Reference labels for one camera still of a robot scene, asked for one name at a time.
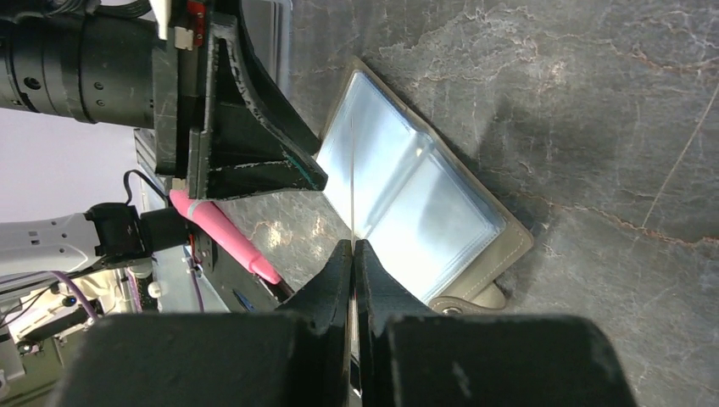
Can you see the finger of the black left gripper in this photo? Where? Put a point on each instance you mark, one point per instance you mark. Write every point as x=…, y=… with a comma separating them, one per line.
x=237, y=152
x=282, y=113

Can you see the beige card holder wallet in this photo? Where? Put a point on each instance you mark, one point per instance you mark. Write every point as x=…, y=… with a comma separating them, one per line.
x=436, y=229

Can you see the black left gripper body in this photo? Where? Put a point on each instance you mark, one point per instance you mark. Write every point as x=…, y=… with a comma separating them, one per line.
x=178, y=76

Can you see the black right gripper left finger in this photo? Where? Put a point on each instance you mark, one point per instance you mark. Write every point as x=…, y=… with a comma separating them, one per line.
x=295, y=355

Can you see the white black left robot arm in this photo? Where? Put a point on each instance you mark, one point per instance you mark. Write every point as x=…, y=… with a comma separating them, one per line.
x=78, y=59

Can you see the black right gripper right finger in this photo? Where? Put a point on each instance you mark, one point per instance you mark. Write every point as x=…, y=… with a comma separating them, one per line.
x=412, y=356

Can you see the clear acrylic card tray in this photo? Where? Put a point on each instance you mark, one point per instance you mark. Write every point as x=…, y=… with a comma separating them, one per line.
x=269, y=24

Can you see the pink cylindrical marker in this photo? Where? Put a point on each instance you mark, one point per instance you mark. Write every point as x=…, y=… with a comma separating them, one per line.
x=210, y=219

